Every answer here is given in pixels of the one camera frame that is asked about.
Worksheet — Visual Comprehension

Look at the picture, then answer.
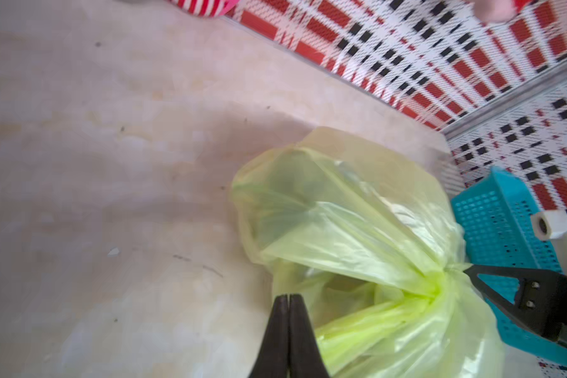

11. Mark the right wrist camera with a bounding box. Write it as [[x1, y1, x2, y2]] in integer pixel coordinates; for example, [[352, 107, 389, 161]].
[[530, 206, 567, 285]]

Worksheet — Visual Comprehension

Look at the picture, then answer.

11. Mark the pink hanging plush toy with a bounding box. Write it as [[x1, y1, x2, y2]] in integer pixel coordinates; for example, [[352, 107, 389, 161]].
[[470, 0, 532, 24]]

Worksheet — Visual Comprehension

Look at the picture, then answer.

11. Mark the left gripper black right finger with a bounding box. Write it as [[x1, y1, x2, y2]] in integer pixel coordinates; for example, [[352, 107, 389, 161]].
[[288, 294, 330, 378]]

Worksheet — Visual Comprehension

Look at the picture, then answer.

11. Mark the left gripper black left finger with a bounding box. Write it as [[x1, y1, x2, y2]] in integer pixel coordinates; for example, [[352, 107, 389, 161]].
[[249, 295, 290, 378]]

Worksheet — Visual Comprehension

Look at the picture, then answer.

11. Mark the teal plastic basket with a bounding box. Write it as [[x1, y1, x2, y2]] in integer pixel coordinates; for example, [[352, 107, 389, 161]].
[[451, 166, 567, 368]]

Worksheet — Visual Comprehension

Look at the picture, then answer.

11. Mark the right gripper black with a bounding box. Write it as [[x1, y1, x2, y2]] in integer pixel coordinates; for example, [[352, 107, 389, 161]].
[[465, 265, 567, 349]]

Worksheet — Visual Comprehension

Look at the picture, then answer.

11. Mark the yellow-green plastic bag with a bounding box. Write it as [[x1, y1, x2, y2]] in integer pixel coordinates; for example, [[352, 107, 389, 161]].
[[231, 128, 504, 377]]

